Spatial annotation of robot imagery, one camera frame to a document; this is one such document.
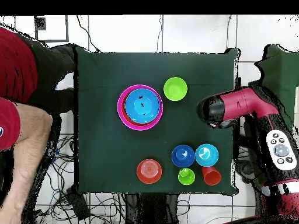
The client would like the small light blue bowl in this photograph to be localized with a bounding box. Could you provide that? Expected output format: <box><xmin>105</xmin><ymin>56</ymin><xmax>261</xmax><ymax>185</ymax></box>
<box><xmin>195</xmin><ymin>143</ymin><xmax>220</xmax><ymax>167</ymax></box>

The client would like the small dark blue bowl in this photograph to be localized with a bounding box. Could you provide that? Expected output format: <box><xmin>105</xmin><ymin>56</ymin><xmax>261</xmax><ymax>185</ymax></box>
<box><xmin>171</xmin><ymin>144</ymin><xmax>196</xmax><ymax>168</ymax></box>

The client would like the orange cup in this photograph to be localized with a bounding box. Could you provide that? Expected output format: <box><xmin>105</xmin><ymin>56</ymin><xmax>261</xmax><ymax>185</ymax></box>
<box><xmin>201</xmin><ymin>166</ymin><xmax>222</xmax><ymax>187</ymax></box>

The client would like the small green bowl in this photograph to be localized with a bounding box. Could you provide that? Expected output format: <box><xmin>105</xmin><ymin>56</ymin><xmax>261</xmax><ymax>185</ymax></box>
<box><xmin>163</xmin><ymin>76</ymin><xmax>188</xmax><ymax>102</ymax></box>

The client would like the medium blue bowl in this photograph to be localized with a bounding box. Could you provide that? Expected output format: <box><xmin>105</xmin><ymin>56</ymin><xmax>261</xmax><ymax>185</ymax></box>
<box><xmin>124</xmin><ymin>88</ymin><xmax>161</xmax><ymax>125</ymax></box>

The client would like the wide orange bowl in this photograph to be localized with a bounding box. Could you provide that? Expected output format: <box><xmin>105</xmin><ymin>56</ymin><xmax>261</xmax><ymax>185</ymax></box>
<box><xmin>121</xmin><ymin>93</ymin><xmax>162</xmax><ymax>127</ymax></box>

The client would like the large pink bowl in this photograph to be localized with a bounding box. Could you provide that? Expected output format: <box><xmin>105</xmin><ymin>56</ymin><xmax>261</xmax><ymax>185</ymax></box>
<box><xmin>117</xmin><ymin>84</ymin><xmax>164</xmax><ymax>131</ymax></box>

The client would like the grey wheeled floor base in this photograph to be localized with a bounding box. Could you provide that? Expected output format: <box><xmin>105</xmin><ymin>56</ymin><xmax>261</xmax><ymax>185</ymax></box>
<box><xmin>235</xmin><ymin>159</ymin><xmax>260</xmax><ymax>184</ymax></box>

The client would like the green cup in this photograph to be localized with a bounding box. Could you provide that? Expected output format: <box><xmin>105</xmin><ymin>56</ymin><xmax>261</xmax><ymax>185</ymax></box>
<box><xmin>178</xmin><ymin>167</ymin><xmax>196</xmax><ymax>186</ymax></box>

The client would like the small deep orange bowl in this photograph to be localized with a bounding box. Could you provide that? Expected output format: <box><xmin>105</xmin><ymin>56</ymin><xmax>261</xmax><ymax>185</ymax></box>
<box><xmin>136</xmin><ymin>159</ymin><xmax>163</xmax><ymax>185</ymax></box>

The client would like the green cloth side table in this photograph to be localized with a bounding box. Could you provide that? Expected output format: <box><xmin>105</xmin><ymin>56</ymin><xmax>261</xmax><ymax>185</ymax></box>
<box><xmin>253</xmin><ymin>44</ymin><xmax>299</xmax><ymax>131</ymax></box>

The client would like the white box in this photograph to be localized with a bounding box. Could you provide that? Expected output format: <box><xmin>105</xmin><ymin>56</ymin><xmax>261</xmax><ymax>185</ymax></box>
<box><xmin>294</xmin><ymin>86</ymin><xmax>299</xmax><ymax>131</ymax></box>

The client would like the dark green tablecloth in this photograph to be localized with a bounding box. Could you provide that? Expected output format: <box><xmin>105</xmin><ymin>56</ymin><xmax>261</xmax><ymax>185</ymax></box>
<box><xmin>72</xmin><ymin>45</ymin><xmax>239</xmax><ymax>195</ymax></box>

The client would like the black floor box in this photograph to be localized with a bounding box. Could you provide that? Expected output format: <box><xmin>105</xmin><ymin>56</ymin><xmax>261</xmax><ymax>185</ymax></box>
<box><xmin>65</xmin><ymin>186</ymin><xmax>91</xmax><ymax>221</ymax></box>

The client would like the person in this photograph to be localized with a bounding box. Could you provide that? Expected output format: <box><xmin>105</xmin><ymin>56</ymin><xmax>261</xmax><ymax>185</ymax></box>
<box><xmin>0</xmin><ymin>25</ymin><xmax>77</xmax><ymax>151</ymax></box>

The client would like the thin black floor cable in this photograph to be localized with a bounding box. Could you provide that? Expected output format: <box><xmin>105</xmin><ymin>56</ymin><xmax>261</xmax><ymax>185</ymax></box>
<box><xmin>76</xmin><ymin>15</ymin><xmax>102</xmax><ymax>54</ymax></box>

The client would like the tangle of floor cables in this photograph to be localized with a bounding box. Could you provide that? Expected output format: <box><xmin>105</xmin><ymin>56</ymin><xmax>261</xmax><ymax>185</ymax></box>
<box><xmin>34</xmin><ymin>135</ymin><xmax>78</xmax><ymax>224</ymax></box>

